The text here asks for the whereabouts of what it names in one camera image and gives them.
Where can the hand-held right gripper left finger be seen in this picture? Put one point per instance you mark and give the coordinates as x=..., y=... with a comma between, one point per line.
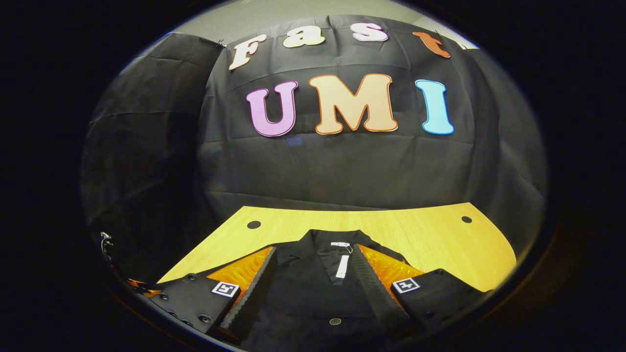
x=254, y=293

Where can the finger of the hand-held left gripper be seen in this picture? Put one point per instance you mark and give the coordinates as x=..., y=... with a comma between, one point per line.
x=144, y=288

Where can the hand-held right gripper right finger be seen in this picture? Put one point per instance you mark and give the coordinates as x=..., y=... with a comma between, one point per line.
x=440, y=296

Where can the black button-up coat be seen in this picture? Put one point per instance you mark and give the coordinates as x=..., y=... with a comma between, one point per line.
x=313, y=303

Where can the black backdrop cloth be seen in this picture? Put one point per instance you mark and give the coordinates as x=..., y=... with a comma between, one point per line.
x=342, y=166

